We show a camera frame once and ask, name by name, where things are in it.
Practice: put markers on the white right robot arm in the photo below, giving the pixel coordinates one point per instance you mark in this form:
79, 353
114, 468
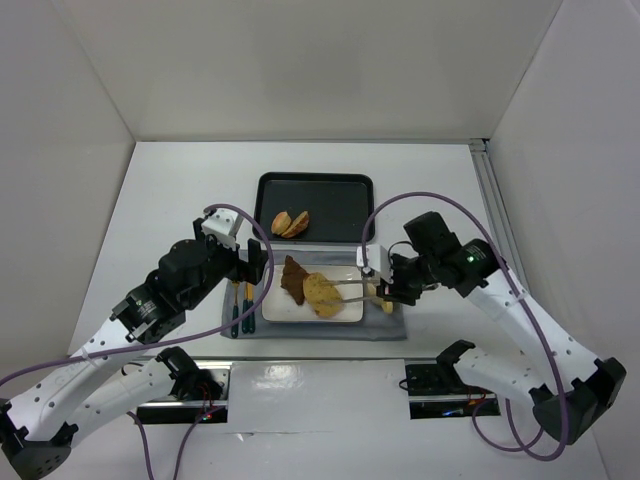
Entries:
567, 386

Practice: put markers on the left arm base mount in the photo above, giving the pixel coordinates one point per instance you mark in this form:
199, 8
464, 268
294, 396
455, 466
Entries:
206, 394

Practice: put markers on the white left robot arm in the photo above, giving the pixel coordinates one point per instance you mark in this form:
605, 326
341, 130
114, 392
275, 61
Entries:
40, 426

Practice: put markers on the black baking tray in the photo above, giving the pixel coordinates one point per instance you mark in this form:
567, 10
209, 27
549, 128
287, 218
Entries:
338, 204

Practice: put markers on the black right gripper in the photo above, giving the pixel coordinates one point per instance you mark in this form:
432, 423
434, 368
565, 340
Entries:
396, 288

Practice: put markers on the round pale bread roll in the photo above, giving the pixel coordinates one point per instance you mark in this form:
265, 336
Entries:
281, 223

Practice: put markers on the brown crusted bread wedge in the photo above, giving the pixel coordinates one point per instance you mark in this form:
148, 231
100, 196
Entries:
297, 226

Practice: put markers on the white rectangular plate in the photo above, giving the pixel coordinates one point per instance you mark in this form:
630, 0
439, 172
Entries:
280, 307

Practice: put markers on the aluminium frame rail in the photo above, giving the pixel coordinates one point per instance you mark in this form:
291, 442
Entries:
497, 215

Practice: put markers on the silver metal tongs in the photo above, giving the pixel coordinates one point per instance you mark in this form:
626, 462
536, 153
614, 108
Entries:
355, 292

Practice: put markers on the gold fork green handle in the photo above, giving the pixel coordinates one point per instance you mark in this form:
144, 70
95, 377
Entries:
234, 331

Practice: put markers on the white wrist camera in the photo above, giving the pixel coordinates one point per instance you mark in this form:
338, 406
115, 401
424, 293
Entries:
223, 224
374, 260

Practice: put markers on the yellow ceramic mug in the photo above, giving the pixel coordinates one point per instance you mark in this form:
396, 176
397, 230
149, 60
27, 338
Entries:
386, 306

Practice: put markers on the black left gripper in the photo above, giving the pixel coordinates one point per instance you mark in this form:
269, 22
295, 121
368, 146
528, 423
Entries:
254, 259

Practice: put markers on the brown chocolate croissant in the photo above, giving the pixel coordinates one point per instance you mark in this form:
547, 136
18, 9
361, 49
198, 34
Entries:
292, 280

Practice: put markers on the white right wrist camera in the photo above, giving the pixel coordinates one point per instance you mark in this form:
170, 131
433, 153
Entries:
374, 260

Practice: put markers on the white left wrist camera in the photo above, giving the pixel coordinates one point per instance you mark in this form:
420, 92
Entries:
223, 224

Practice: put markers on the tan seeded bread slice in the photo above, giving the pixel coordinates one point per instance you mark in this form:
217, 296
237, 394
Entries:
323, 297

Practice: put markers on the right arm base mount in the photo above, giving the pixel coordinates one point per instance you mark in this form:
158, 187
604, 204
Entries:
432, 396

